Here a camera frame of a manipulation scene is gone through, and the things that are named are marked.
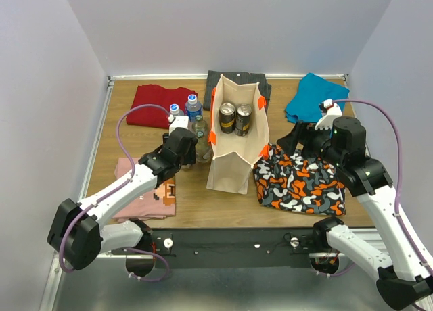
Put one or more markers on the aluminium table frame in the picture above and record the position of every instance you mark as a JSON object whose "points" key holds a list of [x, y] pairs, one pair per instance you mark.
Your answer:
{"points": [[105, 286]]}

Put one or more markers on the silver can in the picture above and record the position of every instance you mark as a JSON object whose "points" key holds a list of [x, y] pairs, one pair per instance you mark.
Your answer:
{"points": [[242, 119], [227, 117]]}

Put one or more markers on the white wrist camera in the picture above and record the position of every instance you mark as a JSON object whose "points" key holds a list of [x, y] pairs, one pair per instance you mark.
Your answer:
{"points": [[177, 122], [330, 111]]}

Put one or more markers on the folded pink graphic shirt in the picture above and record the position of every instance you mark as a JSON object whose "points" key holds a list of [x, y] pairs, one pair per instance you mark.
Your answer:
{"points": [[158, 203]]}

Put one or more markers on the blue cap bottle front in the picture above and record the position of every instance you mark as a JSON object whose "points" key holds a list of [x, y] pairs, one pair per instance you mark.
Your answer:
{"points": [[193, 107]]}

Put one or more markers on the folded dark grey garment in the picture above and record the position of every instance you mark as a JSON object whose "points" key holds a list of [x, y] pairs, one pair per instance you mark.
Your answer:
{"points": [[239, 78]]}

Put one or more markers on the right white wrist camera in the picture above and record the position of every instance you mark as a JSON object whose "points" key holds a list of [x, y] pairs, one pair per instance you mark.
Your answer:
{"points": [[330, 111]]}

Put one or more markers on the folded teal shirt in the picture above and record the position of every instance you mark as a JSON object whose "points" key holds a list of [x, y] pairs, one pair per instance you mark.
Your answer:
{"points": [[312, 91]]}

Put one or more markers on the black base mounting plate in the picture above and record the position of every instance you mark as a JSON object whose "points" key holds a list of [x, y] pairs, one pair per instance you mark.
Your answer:
{"points": [[240, 248]]}

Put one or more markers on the blue cap water bottle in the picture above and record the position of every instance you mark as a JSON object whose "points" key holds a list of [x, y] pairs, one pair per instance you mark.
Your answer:
{"points": [[175, 110]]}

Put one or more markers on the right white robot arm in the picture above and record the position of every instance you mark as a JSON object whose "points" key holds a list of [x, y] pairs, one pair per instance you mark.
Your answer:
{"points": [[400, 275]]}

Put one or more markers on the orange camouflage folded garment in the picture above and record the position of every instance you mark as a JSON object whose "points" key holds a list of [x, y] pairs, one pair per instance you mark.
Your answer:
{"points": [[297, 184]]}

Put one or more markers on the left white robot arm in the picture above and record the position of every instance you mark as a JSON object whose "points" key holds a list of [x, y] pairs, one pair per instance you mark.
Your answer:
{"points": [[81, 231]]}

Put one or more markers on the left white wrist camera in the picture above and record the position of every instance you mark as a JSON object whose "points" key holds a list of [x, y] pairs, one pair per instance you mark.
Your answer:
{"points": [[177, 122]]}

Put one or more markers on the beige canvas tote bag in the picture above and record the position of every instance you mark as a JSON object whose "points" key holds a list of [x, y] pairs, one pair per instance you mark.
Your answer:
{"points": [[234, 156]]}

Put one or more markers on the folded red shirt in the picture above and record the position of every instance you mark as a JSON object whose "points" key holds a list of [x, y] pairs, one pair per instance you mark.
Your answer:
{"points": [[157, 95]]}

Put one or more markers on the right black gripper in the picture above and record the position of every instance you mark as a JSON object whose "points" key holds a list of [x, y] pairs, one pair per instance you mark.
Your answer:
{"points": [[305, 132]]}

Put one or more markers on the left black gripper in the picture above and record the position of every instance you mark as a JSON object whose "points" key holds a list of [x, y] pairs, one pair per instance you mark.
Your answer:
{"points": [[191, 157]]}

